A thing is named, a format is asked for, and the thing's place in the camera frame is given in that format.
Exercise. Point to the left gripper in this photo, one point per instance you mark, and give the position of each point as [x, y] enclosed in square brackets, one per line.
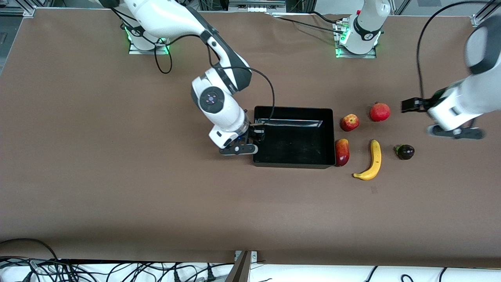
[424, 104]

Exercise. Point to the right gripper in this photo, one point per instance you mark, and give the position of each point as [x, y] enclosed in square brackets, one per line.
[253, 134]

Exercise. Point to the yellow banana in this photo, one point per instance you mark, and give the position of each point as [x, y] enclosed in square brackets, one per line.
[375, 156]

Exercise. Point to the red yellow apple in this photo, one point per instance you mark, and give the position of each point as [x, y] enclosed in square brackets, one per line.
[349, 122]

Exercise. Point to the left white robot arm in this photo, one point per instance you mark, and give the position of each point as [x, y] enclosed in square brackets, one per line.
[368, 23]

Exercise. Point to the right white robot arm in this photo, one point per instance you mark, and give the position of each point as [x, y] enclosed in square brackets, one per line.
[168, 15]

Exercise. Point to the black plastic box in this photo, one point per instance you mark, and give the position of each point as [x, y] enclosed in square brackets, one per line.
[293, 149]

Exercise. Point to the red pomegranate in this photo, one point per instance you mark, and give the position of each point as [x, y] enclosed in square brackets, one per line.
[379, 112]

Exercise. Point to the dark purple eggplant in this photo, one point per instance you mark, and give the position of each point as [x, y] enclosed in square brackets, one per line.
[405, 152]

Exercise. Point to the red yellow mango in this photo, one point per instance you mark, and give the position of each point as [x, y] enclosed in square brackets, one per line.
[342, 152]

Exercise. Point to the grey power strip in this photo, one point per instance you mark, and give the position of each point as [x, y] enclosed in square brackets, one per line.
[256, 6]

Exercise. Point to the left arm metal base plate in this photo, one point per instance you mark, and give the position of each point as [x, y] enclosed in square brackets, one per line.
[352, 56]

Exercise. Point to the aluminium frame profile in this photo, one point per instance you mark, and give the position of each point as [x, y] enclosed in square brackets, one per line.
[17, 8]
[483, 17]

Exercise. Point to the silver metal bracket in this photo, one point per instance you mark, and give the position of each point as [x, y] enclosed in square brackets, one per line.
[254, 255]

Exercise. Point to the grey metal post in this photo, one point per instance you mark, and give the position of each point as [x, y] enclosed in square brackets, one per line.
[239, 270]

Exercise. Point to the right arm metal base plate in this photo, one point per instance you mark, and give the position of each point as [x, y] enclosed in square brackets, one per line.
[135, 52]

